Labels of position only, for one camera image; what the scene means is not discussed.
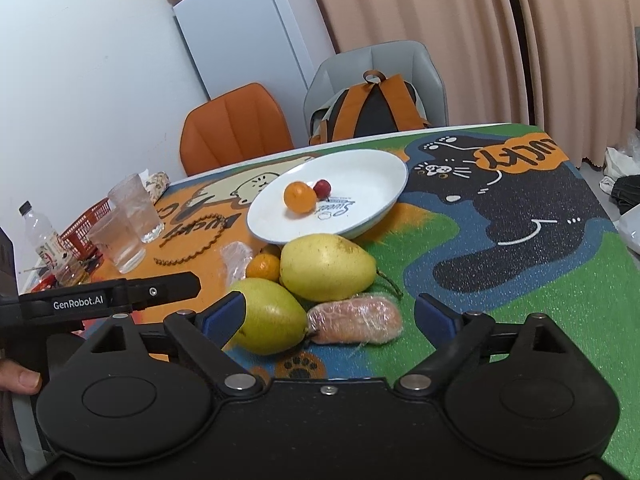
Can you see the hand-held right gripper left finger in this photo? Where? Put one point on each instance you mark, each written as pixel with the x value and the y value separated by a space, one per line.
pixel 227 317

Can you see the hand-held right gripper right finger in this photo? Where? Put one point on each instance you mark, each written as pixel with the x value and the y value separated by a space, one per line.
pixel 435 317

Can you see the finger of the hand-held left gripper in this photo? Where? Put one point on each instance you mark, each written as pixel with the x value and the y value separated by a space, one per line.
pixel 150 291

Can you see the green yellow pear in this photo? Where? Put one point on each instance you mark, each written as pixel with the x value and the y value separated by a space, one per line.
pixel 270 317

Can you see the plastic-wrapped pink fruit piece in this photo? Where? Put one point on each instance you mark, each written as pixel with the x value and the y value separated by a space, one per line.
pixel 235 260

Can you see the tangerine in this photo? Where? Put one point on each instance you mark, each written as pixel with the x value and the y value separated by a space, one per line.
pixel 262 266
pixel 300 197

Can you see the large yellow pear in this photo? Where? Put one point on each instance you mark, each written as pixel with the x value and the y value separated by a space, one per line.
pixel 325 267

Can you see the white plate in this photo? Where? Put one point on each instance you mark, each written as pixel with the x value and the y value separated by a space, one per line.
pixel 360 185

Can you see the person's left hand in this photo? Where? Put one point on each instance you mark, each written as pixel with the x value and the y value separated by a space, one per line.
pixel 17 379

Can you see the clear glass cup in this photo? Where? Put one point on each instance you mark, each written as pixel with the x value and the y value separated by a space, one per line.
pixel 117 242
pixel 135 210

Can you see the cartoon cat table mat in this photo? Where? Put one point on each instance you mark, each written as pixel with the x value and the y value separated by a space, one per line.
pixel 500 310

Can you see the red plastic basket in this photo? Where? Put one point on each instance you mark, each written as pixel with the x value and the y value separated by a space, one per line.
pixel 80 230

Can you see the patterned tissue pack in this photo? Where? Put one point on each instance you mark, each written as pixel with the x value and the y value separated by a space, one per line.
pixel 157 185

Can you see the clear plastic bottle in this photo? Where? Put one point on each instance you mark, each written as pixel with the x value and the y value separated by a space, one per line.
pixel 37 232

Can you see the small red fruit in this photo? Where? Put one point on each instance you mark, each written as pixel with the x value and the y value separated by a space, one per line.
pixel 323 188

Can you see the orange chair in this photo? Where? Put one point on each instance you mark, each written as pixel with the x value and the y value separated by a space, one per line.
pixel 235 125

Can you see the white rounded item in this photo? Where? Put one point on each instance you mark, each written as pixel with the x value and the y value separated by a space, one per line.
pixel 631 230

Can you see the orange and black backpack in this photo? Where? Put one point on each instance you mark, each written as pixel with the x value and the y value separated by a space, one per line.
pixel 375 110

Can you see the black cloth item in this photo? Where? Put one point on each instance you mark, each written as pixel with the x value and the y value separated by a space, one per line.
pixel 627 192

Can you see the white plastic bag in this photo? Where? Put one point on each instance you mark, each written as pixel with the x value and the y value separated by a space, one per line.
pixel 622 160

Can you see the grey chair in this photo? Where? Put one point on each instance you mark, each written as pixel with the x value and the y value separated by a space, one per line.
pixel 420 70

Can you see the white fridge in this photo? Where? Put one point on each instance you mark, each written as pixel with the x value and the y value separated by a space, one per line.
pixel 250 30

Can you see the pink curtain panel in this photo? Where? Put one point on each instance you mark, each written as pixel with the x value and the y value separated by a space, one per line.
pixel 575 60
pixel 400 5

